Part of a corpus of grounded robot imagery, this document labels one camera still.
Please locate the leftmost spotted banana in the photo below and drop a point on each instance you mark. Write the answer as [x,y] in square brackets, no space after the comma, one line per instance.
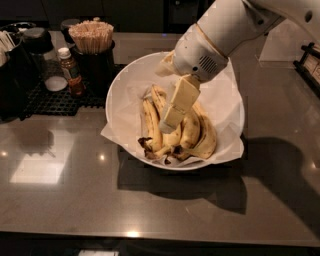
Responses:
[152,143]

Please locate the rightmost curved banana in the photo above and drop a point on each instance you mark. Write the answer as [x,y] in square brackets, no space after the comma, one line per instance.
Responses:
[207,141]

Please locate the white bowl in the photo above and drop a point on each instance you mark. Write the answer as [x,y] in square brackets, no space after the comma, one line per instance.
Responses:
[133,76]

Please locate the black stir stick cup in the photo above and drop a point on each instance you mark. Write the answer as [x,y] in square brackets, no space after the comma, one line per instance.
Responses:
[97,70]

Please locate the black wooden rack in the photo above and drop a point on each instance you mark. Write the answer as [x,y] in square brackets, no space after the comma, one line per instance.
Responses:
[308,67]

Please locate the dark lidded jar behind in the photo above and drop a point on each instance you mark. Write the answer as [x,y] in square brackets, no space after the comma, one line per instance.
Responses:
[65,26]

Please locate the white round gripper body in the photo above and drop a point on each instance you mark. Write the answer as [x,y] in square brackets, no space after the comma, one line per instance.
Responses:
[196,55]

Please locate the glass sugar shaker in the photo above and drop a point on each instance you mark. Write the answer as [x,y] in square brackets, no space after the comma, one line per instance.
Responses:
[37,42]

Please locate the black container at left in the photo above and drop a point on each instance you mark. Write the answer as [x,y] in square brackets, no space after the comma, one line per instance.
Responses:
[17,74]

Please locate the middle right banana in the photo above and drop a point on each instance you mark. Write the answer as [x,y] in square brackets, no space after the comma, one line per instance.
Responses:
[190,135]

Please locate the long spotted banana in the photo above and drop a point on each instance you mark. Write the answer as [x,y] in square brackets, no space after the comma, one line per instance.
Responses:
[170,141]

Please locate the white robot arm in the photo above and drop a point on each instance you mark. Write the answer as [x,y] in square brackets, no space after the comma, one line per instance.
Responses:
[229,23]

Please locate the white paper liner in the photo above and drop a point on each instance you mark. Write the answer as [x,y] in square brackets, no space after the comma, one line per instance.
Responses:
[223,106]

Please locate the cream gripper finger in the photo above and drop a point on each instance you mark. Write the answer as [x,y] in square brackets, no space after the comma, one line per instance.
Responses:
[179,101]
[166,66]

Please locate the wooden stir sticks bundle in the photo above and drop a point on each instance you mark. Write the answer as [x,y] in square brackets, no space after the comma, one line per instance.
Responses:
[92,37]

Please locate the black rubber grid mat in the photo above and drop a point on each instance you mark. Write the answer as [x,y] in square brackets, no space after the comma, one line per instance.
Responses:
[60,103]

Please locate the small brown sauce bottle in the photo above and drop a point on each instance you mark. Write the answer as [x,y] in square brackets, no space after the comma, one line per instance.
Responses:
[71,72]

